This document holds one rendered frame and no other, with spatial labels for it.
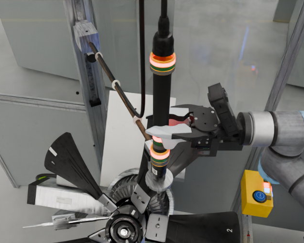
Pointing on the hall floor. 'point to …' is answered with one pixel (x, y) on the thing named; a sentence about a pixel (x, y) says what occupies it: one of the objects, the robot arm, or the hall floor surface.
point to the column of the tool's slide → (97, 124)
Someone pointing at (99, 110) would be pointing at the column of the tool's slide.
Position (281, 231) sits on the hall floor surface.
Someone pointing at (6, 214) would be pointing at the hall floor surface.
